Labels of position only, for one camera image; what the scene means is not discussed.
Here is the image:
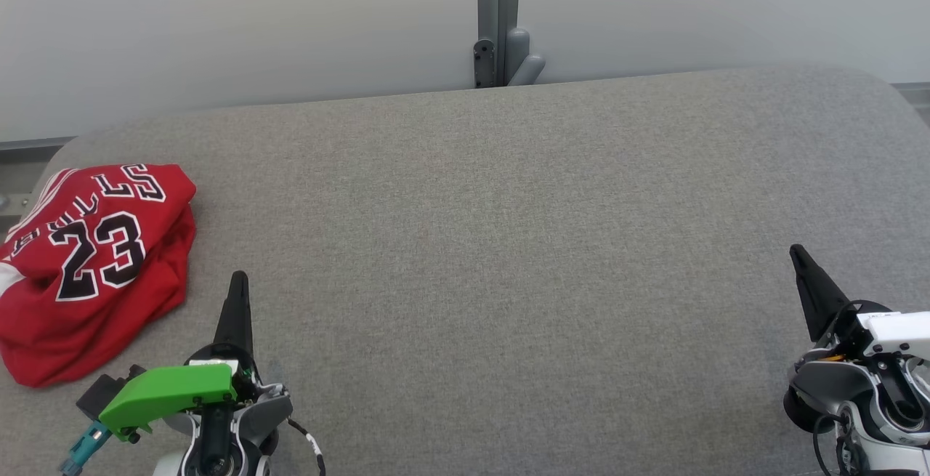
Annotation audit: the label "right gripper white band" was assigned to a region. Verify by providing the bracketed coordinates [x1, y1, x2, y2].
[783, 243, 930, 434]

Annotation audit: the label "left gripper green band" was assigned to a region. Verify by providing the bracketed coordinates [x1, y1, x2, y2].
[98, 271, 294, 444]

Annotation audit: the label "red shorts with white band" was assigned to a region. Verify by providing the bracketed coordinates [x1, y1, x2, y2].
[0, 206, 198, 388]

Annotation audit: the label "grey fabric sofa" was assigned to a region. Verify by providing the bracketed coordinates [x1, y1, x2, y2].
[0, 65, 930, 476]

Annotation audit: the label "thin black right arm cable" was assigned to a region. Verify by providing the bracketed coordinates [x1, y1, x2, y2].
[812, 412, 857, 476]

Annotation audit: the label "thin black white-banded cable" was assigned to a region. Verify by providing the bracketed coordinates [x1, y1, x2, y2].
[286, 416, 328, 476]

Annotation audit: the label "teal left camera connector cable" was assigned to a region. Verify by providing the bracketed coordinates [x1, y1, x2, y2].
[58, 420, 112, 476]

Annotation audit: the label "grey rounded post foot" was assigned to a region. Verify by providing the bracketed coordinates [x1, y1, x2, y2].
[505, 27, 546, 87]

